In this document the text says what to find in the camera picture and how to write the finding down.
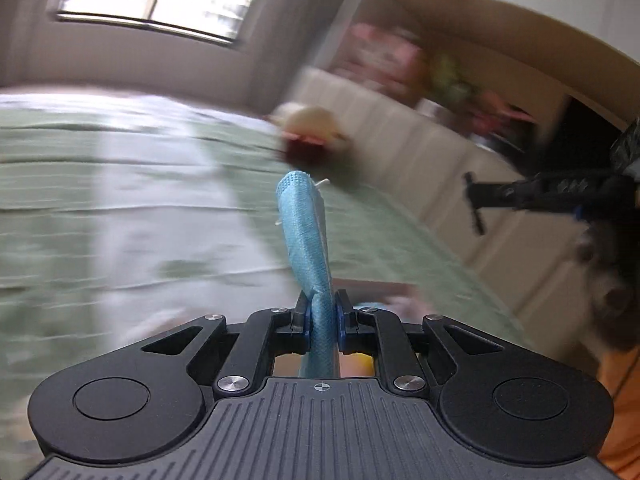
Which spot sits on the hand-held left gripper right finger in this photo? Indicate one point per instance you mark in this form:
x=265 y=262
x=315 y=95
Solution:
x=342 y=321

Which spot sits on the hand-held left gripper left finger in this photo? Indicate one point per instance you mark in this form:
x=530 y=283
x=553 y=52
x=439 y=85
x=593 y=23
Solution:
x=304 y=322

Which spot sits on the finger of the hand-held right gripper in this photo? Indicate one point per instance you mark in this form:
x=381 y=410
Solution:
x=525 y=191

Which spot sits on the blue face mask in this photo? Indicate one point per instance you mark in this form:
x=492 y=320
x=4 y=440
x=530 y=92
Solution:
x=302 y=230

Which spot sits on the cream padded headboard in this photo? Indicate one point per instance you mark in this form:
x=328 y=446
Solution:
x=440 y=170

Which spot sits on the potted plant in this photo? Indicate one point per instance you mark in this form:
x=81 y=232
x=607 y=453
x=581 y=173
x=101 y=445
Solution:
x=460 y=85

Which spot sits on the orange clothing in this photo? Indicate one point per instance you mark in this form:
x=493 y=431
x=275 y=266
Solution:
x=622 y=410

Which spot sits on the beige headboard shelf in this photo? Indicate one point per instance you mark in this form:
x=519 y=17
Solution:
x=475 y=15

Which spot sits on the cream round plush toy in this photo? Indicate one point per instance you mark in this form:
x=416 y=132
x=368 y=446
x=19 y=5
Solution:
x=312 y=127

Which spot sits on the green printed bedsheet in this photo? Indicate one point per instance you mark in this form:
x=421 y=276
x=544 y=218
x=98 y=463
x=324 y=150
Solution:
x=100 y=200

